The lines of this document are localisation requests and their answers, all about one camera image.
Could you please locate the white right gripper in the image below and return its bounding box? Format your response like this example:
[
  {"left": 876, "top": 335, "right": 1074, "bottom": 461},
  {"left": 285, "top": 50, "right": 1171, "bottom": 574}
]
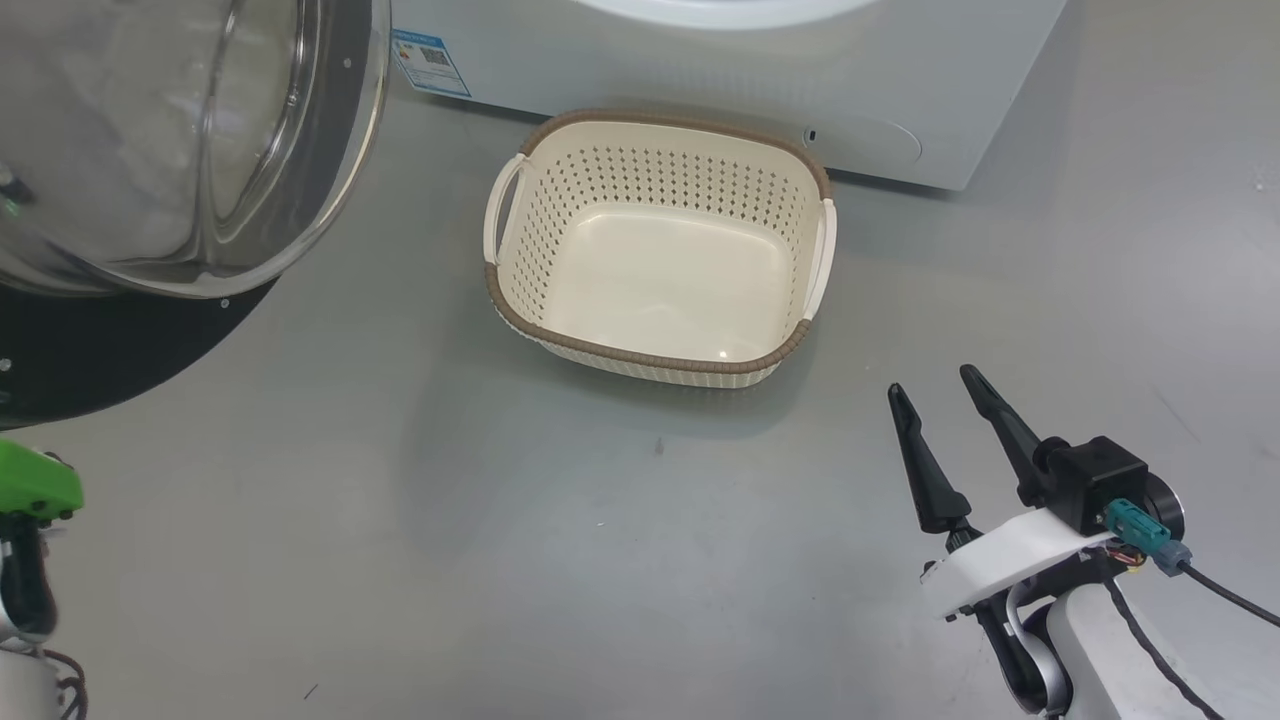
[{"left": 888, "top": 365, "right": 1116, "bottom": 623}]

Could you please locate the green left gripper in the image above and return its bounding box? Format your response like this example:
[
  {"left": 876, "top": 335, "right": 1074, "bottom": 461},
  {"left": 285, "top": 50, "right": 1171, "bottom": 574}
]
[{"left": 0, "top": 438, "right": 86, "bottom": 523}]

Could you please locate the black round glass washer door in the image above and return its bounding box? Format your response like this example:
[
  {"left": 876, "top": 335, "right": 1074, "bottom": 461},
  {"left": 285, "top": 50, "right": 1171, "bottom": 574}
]
[{"left": 0, "top": 0, "right": 393, "bottom": 431}]

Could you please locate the cream perforated laundry basket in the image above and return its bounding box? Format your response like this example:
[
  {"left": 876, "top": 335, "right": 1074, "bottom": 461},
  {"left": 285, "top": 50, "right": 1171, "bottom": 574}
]
[{"left": 483, "top": 108, "right": 837, "bottom": 389}]

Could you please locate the white front-load washing machine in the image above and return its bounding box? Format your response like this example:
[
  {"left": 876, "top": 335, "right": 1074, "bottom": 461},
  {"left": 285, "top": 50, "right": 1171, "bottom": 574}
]
[{"left": 390, "top": 0, "right": 1069, "bottom": 191}]

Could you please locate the blue energy label sticker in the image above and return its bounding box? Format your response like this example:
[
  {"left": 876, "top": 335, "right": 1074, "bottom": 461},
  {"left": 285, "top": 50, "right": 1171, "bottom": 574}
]
[{"left": 392, "top": 28, "right": 472, "bottom": 99}]

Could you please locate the teal camera cable connector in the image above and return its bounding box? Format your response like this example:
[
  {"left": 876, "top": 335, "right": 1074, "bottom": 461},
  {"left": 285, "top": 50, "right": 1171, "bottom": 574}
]
[{"left": 1105, "top": 498, "right": 1193, "bottom": 577}]

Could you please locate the black camera cable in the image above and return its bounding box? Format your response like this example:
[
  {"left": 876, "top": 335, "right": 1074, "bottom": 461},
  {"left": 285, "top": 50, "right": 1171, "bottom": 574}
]
[{"left": 1180, "top": 563, "right": 1280, "bottom": 631}]

